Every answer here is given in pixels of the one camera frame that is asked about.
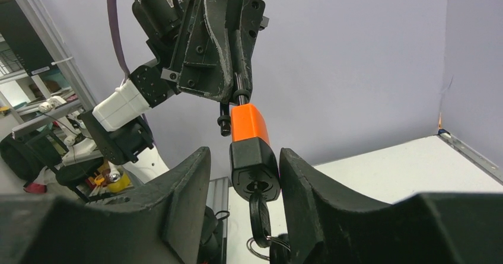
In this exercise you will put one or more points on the black backpack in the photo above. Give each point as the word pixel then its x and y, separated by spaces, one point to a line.
pixel 19 154

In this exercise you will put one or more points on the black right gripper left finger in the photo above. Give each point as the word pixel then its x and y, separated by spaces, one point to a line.
pixel 159 222

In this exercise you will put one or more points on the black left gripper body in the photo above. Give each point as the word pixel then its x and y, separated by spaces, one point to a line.
pixel 214 49

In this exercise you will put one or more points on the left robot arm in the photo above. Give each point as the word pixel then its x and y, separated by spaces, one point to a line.
pixel 116 124

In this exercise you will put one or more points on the metal shelf rack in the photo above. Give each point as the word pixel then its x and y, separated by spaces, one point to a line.
pixel 78 164

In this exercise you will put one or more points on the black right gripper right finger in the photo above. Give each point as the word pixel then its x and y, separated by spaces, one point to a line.
pixel 328 222

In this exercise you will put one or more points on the yellow tape roll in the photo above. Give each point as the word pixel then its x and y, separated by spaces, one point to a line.
pixel 118 185

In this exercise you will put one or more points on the orange black padlock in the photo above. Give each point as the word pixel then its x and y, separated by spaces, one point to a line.
pixel 254 167

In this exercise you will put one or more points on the black head keys bunch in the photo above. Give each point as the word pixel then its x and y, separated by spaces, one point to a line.
pixel 263 245

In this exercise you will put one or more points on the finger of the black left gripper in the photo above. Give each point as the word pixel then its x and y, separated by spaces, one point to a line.
pixel 246 17
pixel 206 69

